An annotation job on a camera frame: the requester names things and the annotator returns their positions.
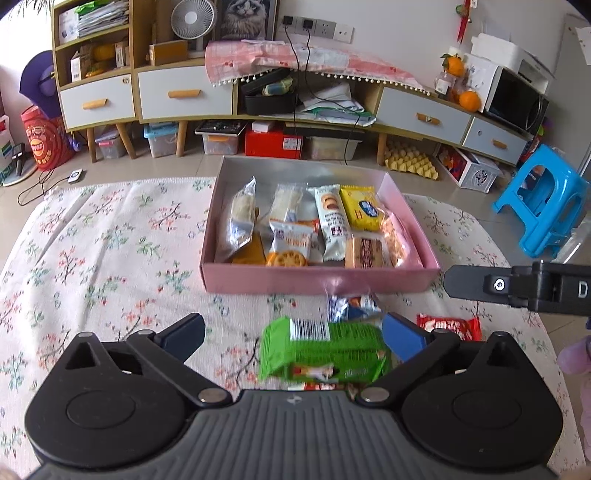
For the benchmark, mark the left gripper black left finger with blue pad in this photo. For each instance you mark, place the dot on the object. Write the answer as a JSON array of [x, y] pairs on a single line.
[[165, 353]]

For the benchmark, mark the blue white small packet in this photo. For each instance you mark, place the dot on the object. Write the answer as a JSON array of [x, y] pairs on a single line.
[[359, 308]]

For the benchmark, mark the wooden tv cabinet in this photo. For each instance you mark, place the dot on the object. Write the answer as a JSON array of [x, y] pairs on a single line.
[[130, 69]]

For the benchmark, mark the yellow egg tray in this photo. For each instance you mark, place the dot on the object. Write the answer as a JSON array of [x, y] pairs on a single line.
[[406, 158]]

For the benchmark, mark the clear plastic bin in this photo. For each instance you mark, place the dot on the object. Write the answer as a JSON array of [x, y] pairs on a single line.
[[327, 148]]

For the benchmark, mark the tan biscuit packet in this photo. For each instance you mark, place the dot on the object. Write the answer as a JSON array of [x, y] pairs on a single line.
[[364, 253]]

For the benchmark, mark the gold snack bar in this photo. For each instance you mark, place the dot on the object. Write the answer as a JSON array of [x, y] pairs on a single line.
[[251, 250]]

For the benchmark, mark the orange fruit upper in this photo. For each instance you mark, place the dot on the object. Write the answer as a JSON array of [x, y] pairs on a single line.
[[453, 65]]

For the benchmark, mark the red white snack packet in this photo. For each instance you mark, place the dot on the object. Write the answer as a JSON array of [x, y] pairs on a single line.
[[466, 329]]

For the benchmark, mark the orange fruit lower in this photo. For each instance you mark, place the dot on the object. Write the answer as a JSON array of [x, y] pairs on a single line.
[[470, 101]]

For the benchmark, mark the purple hat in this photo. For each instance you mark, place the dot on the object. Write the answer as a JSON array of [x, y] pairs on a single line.
[[38, 84]]

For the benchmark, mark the black microwave oven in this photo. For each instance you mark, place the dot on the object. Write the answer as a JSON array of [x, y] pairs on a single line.
[[515, 102]]

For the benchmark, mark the yellow snack packet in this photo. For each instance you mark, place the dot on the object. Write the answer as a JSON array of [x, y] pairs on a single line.
[[362, 207]]

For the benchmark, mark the white jam cookie pack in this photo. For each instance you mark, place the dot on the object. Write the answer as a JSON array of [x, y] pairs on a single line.
[[333, 221]]

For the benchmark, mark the pink wafer packet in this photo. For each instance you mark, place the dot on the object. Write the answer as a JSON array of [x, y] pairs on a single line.
[[401, 247]]

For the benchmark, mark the red shoe box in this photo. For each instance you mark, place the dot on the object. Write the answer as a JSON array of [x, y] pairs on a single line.
[[272, 144]]

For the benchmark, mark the blue plastic stool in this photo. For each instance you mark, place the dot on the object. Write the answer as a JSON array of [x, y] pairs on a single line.
[[548, 196]]

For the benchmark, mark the orange fruit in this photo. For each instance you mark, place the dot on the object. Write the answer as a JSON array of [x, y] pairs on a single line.
[[453, 65], [470, 101]]

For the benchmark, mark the pink cardboard box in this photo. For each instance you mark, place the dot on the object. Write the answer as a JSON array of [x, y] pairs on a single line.
[[332, 279]]

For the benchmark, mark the black storage case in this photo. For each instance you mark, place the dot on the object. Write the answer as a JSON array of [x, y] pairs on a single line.
[[272, 93]]

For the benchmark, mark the pink cherry cloth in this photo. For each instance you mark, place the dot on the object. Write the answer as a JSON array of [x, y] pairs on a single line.
[[233, 61]]

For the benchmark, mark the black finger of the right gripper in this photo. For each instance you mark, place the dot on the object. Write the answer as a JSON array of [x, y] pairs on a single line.
[[481, 283]]

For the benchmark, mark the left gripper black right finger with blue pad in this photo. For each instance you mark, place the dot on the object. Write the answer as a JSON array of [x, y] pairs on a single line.
[[421, 354]]

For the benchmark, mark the blue lid plastic bin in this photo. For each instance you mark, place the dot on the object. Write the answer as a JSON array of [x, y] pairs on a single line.
[[161, 138]]

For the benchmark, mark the white patterned box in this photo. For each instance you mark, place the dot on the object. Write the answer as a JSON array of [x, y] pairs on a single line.
[[472, 172]]

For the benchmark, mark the cat picture frame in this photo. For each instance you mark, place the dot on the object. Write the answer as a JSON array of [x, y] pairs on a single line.
[[246, 19]]

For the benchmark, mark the clear white cracker pack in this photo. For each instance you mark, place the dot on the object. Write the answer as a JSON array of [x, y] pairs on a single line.
[[286, 202]]

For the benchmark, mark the floral tablecloth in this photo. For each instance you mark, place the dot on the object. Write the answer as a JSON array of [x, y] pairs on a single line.
[[117, 258]]

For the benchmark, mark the white desk fan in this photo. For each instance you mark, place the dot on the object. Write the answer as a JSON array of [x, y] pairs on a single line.
[[192, 21]]

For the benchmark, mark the orange white biscuit packet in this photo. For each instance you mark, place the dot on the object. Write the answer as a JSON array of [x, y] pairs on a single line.
[[294, 244]]

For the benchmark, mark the green biscuit package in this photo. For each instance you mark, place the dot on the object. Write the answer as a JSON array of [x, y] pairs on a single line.
[[299, 350]]

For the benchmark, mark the red round lantern bag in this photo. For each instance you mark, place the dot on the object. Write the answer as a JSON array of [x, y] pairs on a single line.
[[47, 137]]

